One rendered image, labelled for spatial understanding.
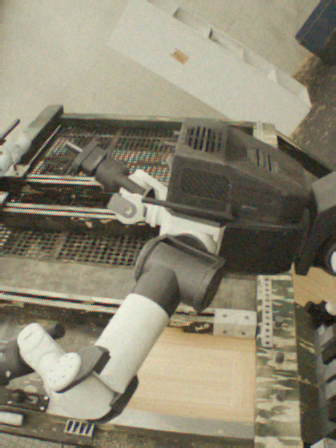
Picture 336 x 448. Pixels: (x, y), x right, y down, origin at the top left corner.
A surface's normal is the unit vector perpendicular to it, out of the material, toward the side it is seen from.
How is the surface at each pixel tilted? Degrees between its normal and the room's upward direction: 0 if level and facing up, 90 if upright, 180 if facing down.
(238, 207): 90
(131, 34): 90
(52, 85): 90
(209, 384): 59
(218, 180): 90
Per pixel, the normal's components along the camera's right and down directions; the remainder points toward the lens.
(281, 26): -0.15, 0.59
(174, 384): 0.00, -0.82
